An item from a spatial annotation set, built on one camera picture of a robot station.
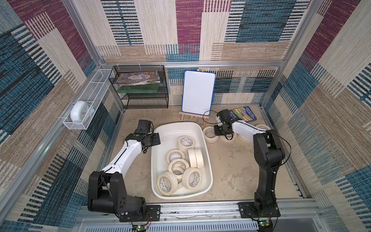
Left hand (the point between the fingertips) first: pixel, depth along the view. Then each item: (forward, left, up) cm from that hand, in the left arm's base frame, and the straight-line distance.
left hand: (153, 139), depth 89 cm
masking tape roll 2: (+8, -35, -8) cm, 37 cm away
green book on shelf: (+31, +12, +14) cm, 36 cm away
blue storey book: (+26, -65, -7) cm, 70 cm away
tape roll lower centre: (-14, -15, -8) cm, 22 cm away
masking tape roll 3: (+3, -19, -10) cm, 22 cm away
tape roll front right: (-20, -23, -12) cm, 32 cm away
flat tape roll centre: (-5, -12, -10) cm, 17 cm away
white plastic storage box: (+12, -8, -10) cm, 18 cm away
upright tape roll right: (-12, -27, -1) cm, 30 cm away
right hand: (+11, -41, -7) cm, 43 cm away
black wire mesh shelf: (+40, +22, -5) cm, 46 cm away
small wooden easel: (+22, -26, -3) cm, 34 cm away
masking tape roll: (+14, -75, -8) cm, 76 cm away
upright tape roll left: (-12, -23, -1) cm, 26 cm away
